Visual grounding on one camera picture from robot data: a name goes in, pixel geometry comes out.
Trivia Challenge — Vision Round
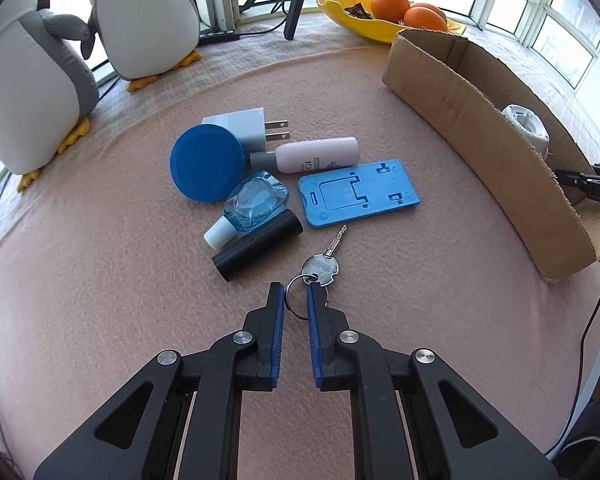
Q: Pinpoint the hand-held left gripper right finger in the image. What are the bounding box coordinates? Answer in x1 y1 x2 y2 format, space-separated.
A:
306 282 561 480

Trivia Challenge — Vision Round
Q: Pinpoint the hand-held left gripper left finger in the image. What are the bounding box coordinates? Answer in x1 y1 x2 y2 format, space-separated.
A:
32 282 287 480

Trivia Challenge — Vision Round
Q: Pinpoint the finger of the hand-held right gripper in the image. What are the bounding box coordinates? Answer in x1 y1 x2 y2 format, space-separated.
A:
553 167 600 192

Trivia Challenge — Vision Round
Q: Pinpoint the silver key with ring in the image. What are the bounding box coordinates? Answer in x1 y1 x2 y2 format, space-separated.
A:
284 225 350 321

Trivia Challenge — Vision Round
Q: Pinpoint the white round plug-in device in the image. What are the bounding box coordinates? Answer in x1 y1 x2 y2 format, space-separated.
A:
500 104 552 161

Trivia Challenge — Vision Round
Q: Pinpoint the black cylinder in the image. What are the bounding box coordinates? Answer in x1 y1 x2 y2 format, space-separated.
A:
211 208 306 285

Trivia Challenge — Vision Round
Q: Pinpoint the cardboard box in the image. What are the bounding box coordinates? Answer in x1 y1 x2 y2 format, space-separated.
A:
382 28 600 284

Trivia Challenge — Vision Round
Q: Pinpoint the blue round lid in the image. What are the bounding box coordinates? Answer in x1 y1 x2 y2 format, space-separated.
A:
170 125 249 205

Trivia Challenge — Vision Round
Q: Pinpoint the white plug charger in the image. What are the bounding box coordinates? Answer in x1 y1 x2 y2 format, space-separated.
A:
201 107 291 154

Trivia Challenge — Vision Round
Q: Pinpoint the clear blue bottle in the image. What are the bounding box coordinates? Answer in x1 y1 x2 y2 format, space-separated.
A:
203 170 289 251

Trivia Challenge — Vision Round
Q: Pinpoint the blue phone stand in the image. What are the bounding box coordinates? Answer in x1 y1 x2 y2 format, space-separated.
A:
298 158 423 230

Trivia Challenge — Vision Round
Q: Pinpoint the pink bottle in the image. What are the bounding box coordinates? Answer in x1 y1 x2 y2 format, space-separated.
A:
250 136 359 176

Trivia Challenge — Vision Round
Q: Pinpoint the yellow leaf-shaped bowl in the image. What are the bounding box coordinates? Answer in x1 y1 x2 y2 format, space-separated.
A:
316 0 469 45

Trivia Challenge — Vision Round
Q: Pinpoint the plaid cloth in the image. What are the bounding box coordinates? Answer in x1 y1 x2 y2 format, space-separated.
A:
0 7 600 221

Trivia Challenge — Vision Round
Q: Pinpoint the black tripod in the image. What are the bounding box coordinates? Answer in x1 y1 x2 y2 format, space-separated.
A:
240 0 331 41

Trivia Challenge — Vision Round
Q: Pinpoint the small penguin plush toy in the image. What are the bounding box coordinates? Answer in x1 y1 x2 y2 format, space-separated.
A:
80 0 221 93

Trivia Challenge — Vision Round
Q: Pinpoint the large penguin plush toy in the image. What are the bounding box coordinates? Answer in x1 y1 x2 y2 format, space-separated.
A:
0 0 101 194

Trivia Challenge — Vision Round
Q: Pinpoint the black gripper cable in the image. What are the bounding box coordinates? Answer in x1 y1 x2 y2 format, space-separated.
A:
554 260 600 457

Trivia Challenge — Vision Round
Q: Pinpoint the black ring light remote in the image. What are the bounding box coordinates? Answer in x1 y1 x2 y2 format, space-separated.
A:
199 28 242 44

